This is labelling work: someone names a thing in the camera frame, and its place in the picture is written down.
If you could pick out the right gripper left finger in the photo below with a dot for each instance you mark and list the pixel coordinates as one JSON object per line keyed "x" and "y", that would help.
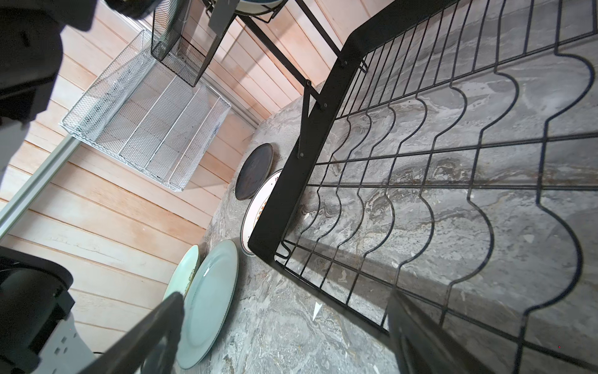
{"x": 150, "y": 347}

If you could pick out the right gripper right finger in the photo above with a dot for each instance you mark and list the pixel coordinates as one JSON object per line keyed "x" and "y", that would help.
{"x": 421, "y": 346}

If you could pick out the black wire dish rack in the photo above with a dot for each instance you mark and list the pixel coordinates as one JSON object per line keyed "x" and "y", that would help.
{"x": 457, "y": 163}

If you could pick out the orange sunburst plate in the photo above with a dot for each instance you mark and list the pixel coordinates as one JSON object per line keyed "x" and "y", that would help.
{"x": 254, "y": 211}

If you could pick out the white plate cloud outline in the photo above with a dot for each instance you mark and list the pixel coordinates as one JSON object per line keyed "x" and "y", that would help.
{"x": 257, "y": 7}

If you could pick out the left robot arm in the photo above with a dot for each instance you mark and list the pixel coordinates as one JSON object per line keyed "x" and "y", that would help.
{"x": 38, "y": 334}

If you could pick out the light green flower plate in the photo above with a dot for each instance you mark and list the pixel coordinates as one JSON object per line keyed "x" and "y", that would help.
{"x": 184, "y": 273}

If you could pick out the grey-green plain plate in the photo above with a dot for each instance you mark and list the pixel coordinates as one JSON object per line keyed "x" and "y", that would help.
{"x": 207, "y": 303}

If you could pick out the black round plate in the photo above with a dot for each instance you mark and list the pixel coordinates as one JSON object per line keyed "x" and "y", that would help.
{"x": 254, "y": 171}

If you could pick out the white mesh wall shelf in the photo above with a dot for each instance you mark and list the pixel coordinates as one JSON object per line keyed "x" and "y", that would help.
{"x": 142, "y": 114}

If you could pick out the black mesh wall basket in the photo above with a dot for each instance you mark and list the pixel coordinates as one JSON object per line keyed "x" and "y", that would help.
{"x": 170, "y": 47}

